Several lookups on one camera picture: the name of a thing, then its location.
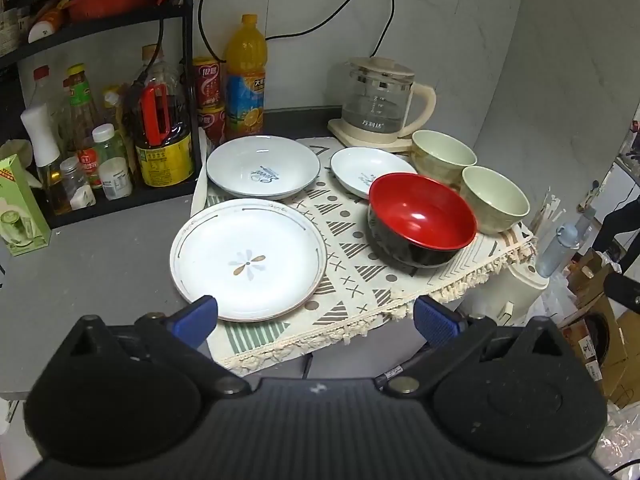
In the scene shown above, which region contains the white cap spray bottle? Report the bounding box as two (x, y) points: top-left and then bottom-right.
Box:
(21, 104), (70, 216)

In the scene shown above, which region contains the black power cable left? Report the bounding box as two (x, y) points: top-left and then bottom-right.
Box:
(197, 0), (367, 64)

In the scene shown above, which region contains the large soy sauce jug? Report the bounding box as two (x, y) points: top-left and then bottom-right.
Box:
(122, 44), (194, 188)

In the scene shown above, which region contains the pale green bowl back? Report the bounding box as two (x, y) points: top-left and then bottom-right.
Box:
(410, 130), (477, 190)

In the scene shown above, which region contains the black metal shelf rack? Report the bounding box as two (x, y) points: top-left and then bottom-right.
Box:
(1, 0), (202, 229)

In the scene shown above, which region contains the glass kettle cream handle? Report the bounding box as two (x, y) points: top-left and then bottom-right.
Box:
(342, 56), (437, 139)

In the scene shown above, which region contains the patterned fringed table cloth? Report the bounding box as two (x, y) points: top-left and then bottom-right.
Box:
(207, 138), (536, 376)

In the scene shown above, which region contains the red and black bowl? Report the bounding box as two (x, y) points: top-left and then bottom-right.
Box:
(367, 172), (477, 269)

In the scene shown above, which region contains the cream appliance on floor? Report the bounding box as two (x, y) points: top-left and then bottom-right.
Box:
(478, 263), (549, 325)

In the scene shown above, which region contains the lower red drink can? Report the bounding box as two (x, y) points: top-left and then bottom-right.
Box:
(198, 104), (226, 146)

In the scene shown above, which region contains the black power cable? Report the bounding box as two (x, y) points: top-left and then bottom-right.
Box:
(197, 0), (367, 64)
(368, 0), (402, 59)

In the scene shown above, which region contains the pale green bowl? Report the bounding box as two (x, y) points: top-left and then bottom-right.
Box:
(460, 166), (530, 235)
(410, 130), (477, 190)

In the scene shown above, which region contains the small white label jar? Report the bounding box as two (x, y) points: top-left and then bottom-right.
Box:
(92, 122), (134, 200)

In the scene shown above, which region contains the upper red drink can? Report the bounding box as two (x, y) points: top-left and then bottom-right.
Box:
(192, 56), (224, 108)

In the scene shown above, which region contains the large floral white plate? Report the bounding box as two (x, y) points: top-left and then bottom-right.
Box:
(169, 198), (328, 323)

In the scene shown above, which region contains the white Sweet print plate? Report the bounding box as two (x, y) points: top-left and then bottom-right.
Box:
(206, 136), (321, 200)

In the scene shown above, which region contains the pale green bowl front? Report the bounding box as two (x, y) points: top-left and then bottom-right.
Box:
(460, 166), (530, 235)

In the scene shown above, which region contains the cardboard box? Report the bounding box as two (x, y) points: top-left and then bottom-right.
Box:
(560, 250), (639, 408)

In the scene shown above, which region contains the small glass spice shaker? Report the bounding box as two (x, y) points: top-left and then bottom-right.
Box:
(60, 155), (96, 210)

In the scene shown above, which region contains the red basket on shelf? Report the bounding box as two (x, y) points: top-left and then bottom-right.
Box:
(65, 0), (156, 23)

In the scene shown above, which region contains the green carton box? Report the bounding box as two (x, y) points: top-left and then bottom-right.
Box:
(0, 155), (51, 257)

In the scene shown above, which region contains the green label sauce bottle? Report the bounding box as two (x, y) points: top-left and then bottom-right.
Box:
(66, 63), (102, 190)

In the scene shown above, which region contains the small white Bakery plate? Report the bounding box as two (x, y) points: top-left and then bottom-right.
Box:
(330, 148), (416, 200)

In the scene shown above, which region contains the cream kettle base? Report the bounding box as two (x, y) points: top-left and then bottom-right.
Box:
(328, 118), (412, 154)

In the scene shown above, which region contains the black power cable right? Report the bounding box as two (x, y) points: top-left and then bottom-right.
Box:
(368, 0), (402, 59)

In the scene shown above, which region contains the orange juice bottle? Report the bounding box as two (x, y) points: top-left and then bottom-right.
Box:
(224, 14), (268, 140)

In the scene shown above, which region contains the red drink can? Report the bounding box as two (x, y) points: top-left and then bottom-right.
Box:
(192, 56), (224, 108)
(198, 104), (226, 146)

